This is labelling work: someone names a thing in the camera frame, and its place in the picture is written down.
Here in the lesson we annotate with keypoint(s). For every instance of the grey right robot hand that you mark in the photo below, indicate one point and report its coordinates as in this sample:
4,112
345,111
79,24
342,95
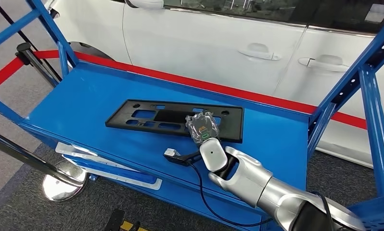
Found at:
203,127

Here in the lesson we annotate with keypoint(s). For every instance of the black plastic panel part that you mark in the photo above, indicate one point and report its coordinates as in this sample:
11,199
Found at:
118,114

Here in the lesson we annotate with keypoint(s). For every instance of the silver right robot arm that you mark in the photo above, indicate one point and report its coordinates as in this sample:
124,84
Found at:
243,178

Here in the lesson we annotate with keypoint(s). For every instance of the blue shelf board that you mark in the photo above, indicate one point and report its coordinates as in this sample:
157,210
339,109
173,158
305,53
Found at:
83,95

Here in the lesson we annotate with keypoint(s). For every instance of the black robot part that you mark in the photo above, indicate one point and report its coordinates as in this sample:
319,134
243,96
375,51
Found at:
115,220

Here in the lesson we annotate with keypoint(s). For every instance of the blue metal shelf rack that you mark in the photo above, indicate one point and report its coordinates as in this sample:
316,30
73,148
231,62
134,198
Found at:
375,127

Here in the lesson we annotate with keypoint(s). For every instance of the red barrier belt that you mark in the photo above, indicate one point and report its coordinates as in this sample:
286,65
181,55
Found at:
4,75
211,86

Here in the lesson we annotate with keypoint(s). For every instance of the clear plastic bin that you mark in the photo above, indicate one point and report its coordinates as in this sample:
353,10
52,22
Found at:
147,185
71,150

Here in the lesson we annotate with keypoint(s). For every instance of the white car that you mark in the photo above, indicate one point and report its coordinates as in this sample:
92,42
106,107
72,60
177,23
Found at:
195,41

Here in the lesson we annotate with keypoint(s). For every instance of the yellow floor tape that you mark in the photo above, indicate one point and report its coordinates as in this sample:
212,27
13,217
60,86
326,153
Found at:
128,226

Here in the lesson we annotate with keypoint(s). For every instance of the dark car wheel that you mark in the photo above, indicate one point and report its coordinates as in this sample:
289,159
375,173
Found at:
90,49

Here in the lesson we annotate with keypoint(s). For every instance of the chrome stanchion with black cap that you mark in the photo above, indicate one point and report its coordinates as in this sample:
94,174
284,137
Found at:
23,49
64,188

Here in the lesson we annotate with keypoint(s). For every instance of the black stanchion pole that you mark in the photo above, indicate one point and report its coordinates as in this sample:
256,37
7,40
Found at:
2,13

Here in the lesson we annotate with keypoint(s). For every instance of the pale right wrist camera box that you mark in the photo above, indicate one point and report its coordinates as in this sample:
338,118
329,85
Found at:
171,152

